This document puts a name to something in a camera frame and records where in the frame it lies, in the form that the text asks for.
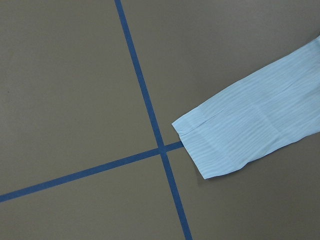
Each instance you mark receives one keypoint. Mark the light blue button shirt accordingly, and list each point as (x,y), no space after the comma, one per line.
(273,107)

